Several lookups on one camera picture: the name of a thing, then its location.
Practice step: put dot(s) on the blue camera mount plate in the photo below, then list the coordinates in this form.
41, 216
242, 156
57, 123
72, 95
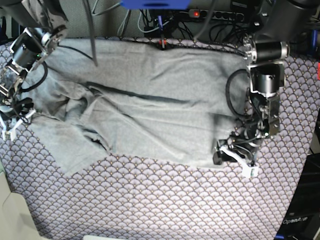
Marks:
156, 4

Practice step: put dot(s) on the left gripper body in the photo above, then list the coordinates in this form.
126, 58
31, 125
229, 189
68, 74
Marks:
246, 142

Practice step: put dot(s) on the black OpenArm box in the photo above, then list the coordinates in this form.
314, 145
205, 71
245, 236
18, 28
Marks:
302, 219

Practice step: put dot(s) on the red table clamp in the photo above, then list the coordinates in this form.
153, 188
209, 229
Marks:
162, 44

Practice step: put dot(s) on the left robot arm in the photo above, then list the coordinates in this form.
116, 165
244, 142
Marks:
275, 24

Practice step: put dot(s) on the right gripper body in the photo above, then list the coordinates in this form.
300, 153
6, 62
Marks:
14, 109

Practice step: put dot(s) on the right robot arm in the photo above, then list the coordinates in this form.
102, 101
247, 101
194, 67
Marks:
45, 25

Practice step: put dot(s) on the black power strip red switch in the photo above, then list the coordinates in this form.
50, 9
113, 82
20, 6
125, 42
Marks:
216, 15

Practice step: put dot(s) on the light grey T-shirt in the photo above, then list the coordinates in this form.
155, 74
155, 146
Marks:
138, 101

